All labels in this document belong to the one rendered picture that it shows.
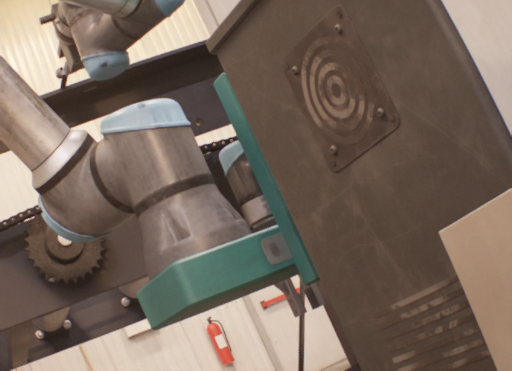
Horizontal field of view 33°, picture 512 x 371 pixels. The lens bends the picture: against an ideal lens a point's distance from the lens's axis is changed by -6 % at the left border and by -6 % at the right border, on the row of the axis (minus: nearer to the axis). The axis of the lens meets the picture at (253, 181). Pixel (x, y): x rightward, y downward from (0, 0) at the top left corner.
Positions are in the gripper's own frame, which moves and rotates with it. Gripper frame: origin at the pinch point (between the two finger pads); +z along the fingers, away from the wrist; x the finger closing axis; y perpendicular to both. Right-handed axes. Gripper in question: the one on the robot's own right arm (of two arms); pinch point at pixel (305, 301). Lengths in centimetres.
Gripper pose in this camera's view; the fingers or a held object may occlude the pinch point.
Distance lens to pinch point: 166.7
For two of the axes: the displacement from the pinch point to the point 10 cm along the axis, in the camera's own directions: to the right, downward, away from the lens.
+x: 8.1, -2.7, 5.2
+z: 4.1, 9.0, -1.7
